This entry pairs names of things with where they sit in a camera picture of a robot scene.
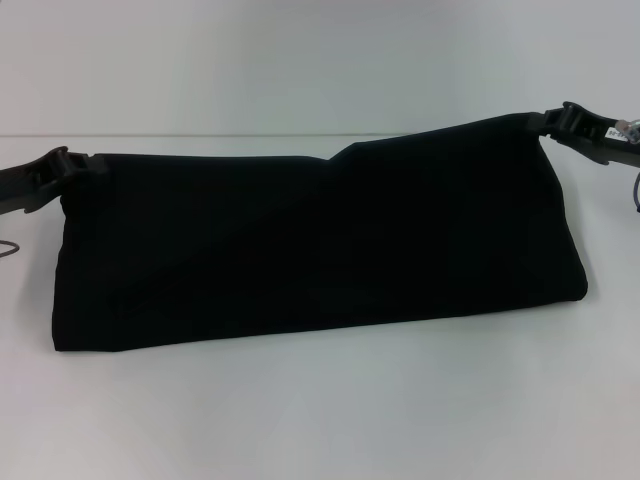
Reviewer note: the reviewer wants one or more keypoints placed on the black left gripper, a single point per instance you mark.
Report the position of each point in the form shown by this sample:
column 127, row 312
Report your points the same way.
column 27, row 175

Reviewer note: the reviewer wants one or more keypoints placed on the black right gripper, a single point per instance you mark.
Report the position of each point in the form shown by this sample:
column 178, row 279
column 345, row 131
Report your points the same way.
column 600, row 137

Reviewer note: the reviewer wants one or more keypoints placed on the black shirt with FREE print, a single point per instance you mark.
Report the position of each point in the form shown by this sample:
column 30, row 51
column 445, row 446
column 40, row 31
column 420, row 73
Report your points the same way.
column 310, row 240

